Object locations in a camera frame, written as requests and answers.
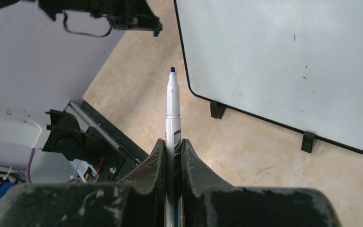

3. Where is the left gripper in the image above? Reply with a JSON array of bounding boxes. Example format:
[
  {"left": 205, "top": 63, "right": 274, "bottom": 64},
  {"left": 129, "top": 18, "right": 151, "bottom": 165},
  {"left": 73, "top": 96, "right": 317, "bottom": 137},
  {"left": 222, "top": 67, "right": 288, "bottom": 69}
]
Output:
[{"left": 38, "top": 0, "right": 163, "bottom": 32}]

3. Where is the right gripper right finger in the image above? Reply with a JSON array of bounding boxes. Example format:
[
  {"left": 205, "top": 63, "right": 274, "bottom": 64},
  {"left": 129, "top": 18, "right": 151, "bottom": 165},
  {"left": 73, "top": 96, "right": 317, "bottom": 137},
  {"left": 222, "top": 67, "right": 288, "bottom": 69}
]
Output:
[{"left": 181, "top": 139, "right": 341, "bottom": 227}]

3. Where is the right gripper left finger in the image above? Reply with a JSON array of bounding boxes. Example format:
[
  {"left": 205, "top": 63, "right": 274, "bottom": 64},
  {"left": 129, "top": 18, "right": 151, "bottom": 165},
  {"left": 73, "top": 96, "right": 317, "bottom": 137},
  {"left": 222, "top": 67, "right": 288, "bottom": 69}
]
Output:
[{"left": 0, "top": 139, "right": 166, "bottom": 227}]

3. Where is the white marker pen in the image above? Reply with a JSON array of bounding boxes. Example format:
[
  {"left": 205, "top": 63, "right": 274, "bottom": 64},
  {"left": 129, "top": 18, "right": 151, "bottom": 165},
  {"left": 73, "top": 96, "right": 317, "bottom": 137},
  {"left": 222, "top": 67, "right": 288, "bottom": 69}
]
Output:
[{"left": 164, "top": 67, "right": 182, "bottom": 227}]

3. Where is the small whiteboard black frame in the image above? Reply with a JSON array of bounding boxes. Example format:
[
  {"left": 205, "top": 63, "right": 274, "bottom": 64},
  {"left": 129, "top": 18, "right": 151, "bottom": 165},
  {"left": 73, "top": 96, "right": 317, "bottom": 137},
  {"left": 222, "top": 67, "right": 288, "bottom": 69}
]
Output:
[{"left": 174, "top": 0, "right": 363, "bottom": 154}]

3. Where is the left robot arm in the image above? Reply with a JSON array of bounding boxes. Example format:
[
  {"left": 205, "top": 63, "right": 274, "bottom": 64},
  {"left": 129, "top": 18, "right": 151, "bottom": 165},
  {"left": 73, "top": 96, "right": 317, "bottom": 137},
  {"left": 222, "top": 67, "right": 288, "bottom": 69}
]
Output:
[{"left": 0, "top": 0, "right": 162, "bottom": 183}]

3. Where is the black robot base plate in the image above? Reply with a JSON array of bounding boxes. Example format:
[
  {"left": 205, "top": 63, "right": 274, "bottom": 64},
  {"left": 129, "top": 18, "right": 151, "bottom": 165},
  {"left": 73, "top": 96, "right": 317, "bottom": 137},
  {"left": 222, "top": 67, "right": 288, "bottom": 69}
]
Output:
[{"left": 42, "top": 100, "right": 148, "bottom": 183}]

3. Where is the aluminium rail frame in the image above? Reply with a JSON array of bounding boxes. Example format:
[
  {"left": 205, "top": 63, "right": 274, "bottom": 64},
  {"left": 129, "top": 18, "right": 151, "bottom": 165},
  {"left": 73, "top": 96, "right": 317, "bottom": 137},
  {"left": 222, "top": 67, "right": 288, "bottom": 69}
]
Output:
[{"left": 64, "top": 100, "right": 86, "bottom": 129}]

